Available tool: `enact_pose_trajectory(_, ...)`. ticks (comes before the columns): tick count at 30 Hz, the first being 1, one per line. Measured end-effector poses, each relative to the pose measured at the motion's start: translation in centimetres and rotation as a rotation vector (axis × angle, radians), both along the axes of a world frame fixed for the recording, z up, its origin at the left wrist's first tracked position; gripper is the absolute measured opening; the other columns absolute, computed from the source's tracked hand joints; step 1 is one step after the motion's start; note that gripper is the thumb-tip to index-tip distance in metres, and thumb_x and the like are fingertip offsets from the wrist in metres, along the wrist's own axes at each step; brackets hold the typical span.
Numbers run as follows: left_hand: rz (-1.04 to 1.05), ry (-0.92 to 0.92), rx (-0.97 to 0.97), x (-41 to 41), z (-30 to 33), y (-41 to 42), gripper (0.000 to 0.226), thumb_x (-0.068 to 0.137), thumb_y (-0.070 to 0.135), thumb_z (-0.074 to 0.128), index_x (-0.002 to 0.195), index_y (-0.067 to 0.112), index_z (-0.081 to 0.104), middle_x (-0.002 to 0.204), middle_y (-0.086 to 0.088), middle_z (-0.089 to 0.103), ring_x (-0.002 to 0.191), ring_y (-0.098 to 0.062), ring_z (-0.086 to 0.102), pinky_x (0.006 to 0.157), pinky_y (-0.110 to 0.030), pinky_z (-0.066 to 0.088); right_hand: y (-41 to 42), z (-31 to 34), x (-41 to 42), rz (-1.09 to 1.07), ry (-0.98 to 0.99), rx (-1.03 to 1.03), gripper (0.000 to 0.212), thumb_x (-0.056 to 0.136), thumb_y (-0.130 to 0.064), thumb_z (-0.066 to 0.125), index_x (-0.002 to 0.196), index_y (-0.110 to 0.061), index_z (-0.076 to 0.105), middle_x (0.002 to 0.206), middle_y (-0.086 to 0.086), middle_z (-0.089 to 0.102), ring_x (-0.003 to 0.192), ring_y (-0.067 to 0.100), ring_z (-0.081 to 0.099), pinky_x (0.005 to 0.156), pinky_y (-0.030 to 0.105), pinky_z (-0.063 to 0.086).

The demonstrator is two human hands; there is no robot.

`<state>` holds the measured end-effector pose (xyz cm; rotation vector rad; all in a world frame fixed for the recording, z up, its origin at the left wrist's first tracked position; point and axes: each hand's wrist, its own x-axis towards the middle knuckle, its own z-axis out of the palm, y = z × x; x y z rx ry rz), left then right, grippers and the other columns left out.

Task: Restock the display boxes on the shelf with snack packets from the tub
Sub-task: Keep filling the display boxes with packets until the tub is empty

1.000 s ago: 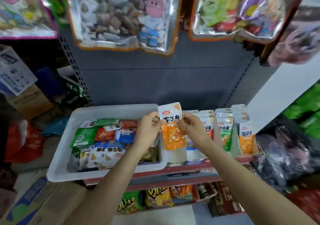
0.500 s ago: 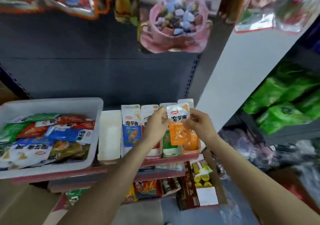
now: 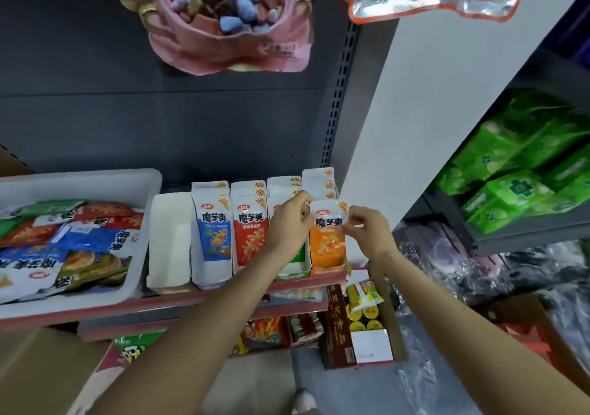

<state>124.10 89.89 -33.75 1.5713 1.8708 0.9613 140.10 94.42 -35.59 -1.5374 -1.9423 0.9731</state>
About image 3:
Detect person's left hand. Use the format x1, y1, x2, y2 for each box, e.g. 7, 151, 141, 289
265, 191, 317, 262

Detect person's right hand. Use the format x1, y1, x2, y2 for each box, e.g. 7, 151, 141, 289
343, 205, 399, 264

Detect orange display box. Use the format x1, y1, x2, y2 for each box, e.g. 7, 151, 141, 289
302, 167, 352, 275

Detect green display box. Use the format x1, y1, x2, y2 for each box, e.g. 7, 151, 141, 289
267, 175, 313, 280

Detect red display box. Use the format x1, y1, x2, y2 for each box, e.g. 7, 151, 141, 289
230, 180, 270, 279

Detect blue display box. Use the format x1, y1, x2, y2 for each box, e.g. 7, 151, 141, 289
191, 181, 234, 290

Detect gold display box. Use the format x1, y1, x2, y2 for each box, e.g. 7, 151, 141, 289
146, 191, 195, 294

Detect white plastic bin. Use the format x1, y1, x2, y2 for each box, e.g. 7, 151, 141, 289
0, 168, 163, 321

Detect pile of snack packets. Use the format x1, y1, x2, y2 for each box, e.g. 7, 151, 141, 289
0, 198, 147, 302

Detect person's right forearm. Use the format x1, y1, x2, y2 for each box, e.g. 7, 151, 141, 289
373, 248, 590, 415

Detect person's left forearm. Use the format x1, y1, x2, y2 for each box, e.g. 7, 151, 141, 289
115, 248, 296, 415

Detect yellow snack packets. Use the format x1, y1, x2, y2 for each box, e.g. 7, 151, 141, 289
345, 279, 387, 333

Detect person's right shoe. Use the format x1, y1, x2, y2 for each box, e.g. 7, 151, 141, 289
292, 390, 315, 415

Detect green snack bag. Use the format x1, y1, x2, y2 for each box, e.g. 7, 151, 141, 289
112, 330, 167, 365

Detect blue print cardboard carton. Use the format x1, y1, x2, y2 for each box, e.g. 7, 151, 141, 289
0, 327, 112, 415

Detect row of orange chip bags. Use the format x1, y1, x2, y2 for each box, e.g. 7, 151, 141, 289
235, 313, 326, 354

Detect black plastic wrapped bundle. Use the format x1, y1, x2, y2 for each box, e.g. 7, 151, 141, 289
396, 221, 590, 356

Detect dark red white-label carton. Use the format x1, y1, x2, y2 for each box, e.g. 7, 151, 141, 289
321, 276, 407, 370

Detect stack of green packs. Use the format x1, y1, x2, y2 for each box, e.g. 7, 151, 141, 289
433, 92, 590, 236

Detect hanging pink candy bag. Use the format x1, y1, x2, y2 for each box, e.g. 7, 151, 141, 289
138, 0, 315, 74

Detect row of purple packs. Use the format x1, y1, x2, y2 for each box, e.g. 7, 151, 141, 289
544, 0, 590, 70

